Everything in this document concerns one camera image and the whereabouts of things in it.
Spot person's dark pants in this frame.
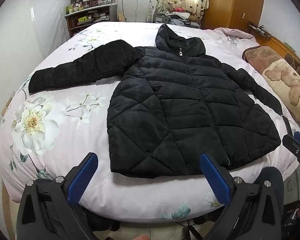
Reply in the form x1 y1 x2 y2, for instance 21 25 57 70
39 167 285 233

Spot white cabinet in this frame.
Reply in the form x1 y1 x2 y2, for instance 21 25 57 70
115 0 153 23

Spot wooden wardrobe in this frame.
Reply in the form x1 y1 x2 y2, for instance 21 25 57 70
201 0 266 33

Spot bed with floral sheet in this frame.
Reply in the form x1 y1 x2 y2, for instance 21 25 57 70
0 21 300 224

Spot pink quilt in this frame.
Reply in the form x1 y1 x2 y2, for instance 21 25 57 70
212 27 256 46

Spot pile of clothes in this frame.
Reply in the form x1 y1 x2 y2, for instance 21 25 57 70
152 4 203 28

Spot dark wooden shelf unit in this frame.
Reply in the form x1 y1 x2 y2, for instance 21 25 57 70
64 4 112 38

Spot black puffer jacket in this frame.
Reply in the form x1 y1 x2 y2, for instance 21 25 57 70
28 24 283 179

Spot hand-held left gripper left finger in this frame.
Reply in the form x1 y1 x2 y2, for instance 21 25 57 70
16 152 99 240

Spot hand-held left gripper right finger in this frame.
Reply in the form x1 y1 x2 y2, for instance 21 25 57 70
199 153 284 240

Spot bear print blanket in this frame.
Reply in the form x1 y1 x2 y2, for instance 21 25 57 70
242 45 300 123

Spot wooden headboard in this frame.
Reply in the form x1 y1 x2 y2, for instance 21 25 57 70
247 21 300 64

